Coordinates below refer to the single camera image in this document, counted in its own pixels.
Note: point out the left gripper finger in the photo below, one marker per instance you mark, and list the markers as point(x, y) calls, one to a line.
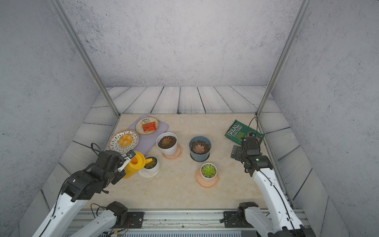
point(122, 167)
point(130, 155)

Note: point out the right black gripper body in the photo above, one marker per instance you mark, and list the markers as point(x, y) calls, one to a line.
point(240, 155)

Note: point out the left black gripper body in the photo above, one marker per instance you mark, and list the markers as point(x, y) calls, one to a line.
point(116, 176)

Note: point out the yellow watering can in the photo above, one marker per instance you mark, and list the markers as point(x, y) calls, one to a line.
point(137, 163)

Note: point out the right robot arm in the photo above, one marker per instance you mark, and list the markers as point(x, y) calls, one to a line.
point(281, 221)

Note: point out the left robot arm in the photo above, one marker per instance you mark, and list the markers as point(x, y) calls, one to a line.
point(79, 188)

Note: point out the small white pot yellow-green succulent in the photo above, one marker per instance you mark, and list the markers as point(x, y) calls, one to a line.
point(153, 166)

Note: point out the white pot dark succulent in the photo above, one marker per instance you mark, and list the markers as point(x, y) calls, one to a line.
point(167, 143)

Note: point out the small white pot green succulent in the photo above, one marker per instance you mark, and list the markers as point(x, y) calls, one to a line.
point(208, 172)

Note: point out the blue-grey pot pink succulent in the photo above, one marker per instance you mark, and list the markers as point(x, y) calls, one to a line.
point(199, 148)

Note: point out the yellow dumplings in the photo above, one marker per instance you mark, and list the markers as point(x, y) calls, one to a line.
point(125, 140)

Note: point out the white black striped plate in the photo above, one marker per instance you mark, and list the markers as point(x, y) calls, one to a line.
point(113, 142)

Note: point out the lavender placemat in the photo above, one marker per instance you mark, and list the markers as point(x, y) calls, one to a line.
point(146, 142)

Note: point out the white saucer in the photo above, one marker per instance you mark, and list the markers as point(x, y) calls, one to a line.
point(148, 174)

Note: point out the green chips bag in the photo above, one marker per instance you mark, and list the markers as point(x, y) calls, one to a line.
point(238, 131)

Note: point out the beige plate with leaf pattern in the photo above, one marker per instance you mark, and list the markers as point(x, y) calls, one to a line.
point(138, 126)

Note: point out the red snack packet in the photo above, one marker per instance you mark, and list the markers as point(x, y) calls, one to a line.
point(149, 126)

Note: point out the cork coaster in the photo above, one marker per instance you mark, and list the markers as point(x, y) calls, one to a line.
point(176, 155)

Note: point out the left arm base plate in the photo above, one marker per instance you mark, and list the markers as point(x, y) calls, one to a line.
point(130, 220)

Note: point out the aluminium rail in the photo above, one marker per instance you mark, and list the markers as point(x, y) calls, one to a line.
point(182, 223)

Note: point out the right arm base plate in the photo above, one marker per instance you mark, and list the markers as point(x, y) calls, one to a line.
point(232, 219)

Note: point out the left frame post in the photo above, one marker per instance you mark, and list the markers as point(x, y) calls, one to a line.
point(66, 24)

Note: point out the frame post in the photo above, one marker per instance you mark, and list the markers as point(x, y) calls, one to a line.
point(66, 24)
point(304, 7)

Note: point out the right frame post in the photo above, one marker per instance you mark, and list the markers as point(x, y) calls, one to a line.
point(304, 7)

